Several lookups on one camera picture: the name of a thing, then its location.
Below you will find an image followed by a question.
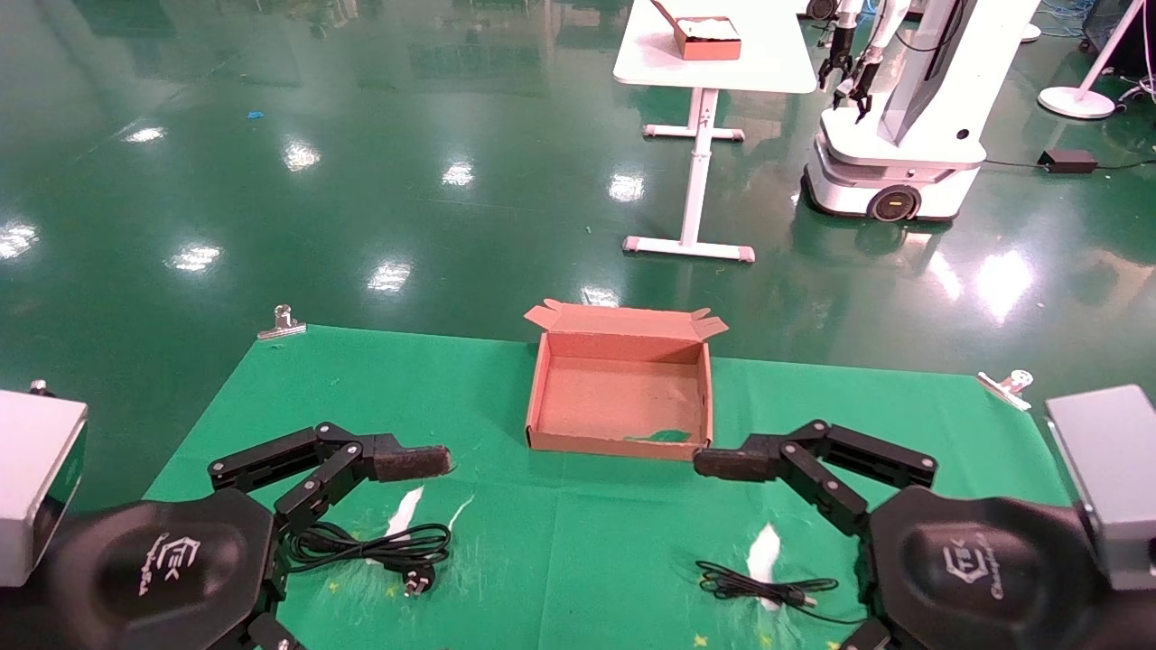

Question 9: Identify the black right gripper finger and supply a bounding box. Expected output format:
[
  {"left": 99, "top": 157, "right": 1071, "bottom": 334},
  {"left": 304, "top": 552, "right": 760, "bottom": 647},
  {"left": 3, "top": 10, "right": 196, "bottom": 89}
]
[
  {"left": 693, "top": 419, "right": 939, "bottom": 539},
  {"left": 838, "top": 617, "right": 895, "bottom": 650}
]

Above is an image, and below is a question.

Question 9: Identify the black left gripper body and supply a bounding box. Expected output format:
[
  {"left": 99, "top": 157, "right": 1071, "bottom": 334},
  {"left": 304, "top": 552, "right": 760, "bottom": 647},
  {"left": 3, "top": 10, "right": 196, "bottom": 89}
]
[{"left": 36, "top": 488, "right": 276, "bottom": 650}]

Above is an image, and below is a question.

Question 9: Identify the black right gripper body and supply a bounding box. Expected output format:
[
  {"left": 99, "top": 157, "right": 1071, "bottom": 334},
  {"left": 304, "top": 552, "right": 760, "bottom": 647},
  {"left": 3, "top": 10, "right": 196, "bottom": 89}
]
[{"left": 865, "top": 486, "right": 1114, "bottom": 650}]

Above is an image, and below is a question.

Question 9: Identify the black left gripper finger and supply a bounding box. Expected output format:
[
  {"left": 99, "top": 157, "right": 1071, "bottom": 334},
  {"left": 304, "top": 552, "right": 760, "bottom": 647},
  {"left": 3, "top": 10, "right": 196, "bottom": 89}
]
[
  {"left": 238, "top": 610, "right": 303, "bottom": 650},
  {"left": 208, "top": 422, "right": 453, "bottom": 538}
]

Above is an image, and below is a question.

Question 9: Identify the black power cable with plug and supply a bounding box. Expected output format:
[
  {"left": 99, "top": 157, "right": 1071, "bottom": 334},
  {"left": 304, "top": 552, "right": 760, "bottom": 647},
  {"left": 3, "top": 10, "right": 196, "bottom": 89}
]
[{"left": 287, "top": 521, "right": 452, "bottom": 599}]

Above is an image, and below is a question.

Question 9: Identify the black wired computer mouse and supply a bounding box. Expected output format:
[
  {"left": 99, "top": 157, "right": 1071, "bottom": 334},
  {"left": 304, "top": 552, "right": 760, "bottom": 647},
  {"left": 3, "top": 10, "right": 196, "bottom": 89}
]
[{"left": 695, "top": 560, "right": 873, "bottom": 627}]

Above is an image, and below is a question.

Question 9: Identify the open brown cardboard box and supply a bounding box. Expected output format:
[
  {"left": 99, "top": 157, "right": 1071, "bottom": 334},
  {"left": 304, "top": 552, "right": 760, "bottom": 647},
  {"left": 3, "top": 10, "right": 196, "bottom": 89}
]
[{"left": 524, "top": 299, "right": 730, "bottom": 462}]

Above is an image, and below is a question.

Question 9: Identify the cardboard box with white contents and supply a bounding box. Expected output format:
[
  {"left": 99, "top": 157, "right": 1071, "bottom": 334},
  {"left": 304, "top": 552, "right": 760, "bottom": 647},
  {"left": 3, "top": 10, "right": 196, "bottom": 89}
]
[{"left": 650, "top": 0, "right": 743, "bottom": 62}]

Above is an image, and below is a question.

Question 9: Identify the silver binder clip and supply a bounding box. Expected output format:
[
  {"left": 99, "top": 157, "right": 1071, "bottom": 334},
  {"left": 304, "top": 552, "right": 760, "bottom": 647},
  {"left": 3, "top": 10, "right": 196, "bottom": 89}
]
[
  {"left": 976, "top": 369, "right": 1036, "bottom": 413},
  {"left": 256, "top": 304, "right": 309, "bottom": 341}
]

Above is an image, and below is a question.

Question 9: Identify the green table cloth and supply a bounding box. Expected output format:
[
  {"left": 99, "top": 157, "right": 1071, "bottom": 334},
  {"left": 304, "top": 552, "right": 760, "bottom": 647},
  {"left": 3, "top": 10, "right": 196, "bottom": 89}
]
[{"left": 142, "top": 324, "right": 1076, "bottom": 650}]

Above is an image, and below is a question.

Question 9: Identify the white wheeled robot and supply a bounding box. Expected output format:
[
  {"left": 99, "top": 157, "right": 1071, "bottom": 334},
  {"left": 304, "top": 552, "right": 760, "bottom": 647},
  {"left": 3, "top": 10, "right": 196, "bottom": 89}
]
[{"left": 801, "top": 0, "right": 1041, "bottom": 224}]

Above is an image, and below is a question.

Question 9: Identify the white table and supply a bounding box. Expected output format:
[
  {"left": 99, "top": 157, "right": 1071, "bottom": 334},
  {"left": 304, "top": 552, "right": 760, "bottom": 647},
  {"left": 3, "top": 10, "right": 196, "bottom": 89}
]
[{"left": 613, "top": 0, "right": 818, "bottom": 265}]

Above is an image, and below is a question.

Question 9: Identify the black power adapter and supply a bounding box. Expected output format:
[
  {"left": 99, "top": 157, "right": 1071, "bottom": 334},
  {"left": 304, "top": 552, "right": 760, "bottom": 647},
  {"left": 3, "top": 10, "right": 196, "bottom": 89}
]
[{"left": 1038, "top": 148, "right": 1099, "bottom": 176}]

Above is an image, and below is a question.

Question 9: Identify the white floor stand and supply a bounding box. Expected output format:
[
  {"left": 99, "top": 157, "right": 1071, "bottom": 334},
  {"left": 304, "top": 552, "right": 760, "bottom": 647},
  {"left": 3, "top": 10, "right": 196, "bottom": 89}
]
[{"left": 1037, "top": 0, "right": 1150, "bottom": 121}]

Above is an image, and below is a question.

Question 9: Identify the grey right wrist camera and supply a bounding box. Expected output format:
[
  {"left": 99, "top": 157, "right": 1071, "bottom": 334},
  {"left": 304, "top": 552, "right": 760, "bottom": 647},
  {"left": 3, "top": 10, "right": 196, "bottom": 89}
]
[{"left": 1045, "top": 385, "right": 1156, "bottom": 593}]

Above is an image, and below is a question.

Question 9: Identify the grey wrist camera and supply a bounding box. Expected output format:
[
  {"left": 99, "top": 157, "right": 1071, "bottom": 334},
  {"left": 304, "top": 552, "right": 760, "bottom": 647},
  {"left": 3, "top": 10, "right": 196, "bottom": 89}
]
[
  {"left": 0, "top": 379, "right": 89, "bottom": 589},
  {"left": 1045, "top": 385, "right": 1156, "bottom": 593}
]

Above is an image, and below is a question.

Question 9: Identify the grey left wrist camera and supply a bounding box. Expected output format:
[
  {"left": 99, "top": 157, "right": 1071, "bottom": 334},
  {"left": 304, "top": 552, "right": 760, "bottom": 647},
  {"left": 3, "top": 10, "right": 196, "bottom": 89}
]
[{"left": 0, "top": 379, "right": 89, "bottom": 589}]

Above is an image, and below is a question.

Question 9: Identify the thin black floor cable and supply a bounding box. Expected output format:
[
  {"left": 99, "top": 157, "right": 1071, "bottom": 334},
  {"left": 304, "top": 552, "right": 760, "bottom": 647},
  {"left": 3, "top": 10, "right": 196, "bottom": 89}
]
[{"left": 983, "top": 157, "right": 1156, "bottom": 172}]

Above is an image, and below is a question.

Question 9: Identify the blue cable bundle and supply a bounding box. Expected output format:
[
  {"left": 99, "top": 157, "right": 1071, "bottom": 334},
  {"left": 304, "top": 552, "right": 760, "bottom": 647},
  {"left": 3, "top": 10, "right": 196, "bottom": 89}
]
[{"left": 1037, "top": 0, "right": 1095, "bottom": 39}]

